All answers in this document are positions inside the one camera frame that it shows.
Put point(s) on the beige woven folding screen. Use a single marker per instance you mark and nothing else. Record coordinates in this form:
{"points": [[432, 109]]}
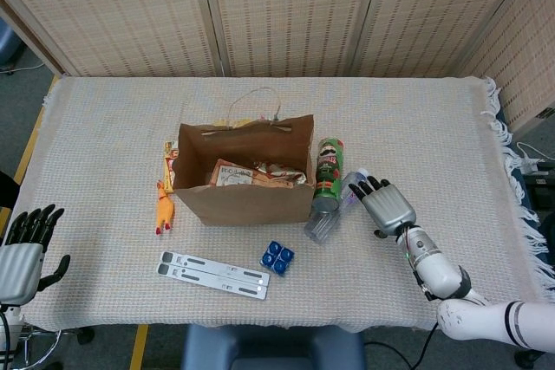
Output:
{"points": [[282, 10]]}

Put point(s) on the yellow red snack box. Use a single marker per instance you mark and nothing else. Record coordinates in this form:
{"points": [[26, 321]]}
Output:
{"points": [[169, 166]]}

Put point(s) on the yellow rubber chicken toy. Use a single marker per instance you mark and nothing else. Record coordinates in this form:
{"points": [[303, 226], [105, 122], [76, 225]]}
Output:
{"points": [[165, 212]]}

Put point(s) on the black equipment case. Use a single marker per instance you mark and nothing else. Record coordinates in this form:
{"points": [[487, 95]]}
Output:
{"points": [[544, 192]]}

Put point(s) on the blue toy brick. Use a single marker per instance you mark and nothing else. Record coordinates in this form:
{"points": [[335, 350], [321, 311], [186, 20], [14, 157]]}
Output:
{"points": [[277, 258]]}

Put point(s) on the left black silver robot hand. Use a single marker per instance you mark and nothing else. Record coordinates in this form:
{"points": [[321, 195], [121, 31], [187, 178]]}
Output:
{"points": [[19, 272]]}

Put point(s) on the blue padded chair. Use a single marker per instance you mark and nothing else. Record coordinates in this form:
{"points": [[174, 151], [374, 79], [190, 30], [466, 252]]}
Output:
{"points": [[269, 348]]}

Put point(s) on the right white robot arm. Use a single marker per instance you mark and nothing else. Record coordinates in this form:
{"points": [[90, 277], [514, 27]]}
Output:
{"points": [[438, 270]]}

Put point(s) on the gold foil snack pack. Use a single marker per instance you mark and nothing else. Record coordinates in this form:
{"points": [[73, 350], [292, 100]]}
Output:
{"points": [[282, 177]]}

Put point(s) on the orange cookie box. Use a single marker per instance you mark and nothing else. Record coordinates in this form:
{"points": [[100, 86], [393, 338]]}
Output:
{"points": [[230, 175]]}

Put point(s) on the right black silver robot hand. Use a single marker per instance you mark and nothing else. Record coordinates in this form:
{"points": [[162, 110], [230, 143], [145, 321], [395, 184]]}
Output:
{"points": [[390, 207]]}

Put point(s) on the clear plastic water bottle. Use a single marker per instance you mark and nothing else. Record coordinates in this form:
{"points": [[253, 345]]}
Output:
{"points": [[323, 225]]}

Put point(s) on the silver folding laptop stand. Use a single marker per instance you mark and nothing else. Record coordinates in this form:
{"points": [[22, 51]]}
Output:
{"points": [[212, 274]]}

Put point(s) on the brown paper bag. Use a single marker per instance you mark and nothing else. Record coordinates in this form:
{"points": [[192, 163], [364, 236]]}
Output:
{"points": [[243, 207]]}

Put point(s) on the green Pringles can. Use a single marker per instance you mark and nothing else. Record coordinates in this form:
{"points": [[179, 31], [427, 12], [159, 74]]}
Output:
{"points": [[329, 170]]}

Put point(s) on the white woven tablecloth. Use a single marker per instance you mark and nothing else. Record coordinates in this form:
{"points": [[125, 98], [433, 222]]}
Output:
{"points": [[108, 127]]}

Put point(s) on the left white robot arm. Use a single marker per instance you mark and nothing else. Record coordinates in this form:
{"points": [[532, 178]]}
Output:
{"points": [[8, 322]]}

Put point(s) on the chrome stool base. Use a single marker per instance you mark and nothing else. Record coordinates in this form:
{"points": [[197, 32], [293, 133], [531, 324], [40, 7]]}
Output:
{"points": [[84, 335]]}

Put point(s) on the white power strip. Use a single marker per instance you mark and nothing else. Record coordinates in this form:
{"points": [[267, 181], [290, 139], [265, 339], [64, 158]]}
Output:
{"points": [[529, 166]]}

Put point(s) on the yellow snack packet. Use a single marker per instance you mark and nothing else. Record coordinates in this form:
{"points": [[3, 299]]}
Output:
{"points": [[240, 122]]}

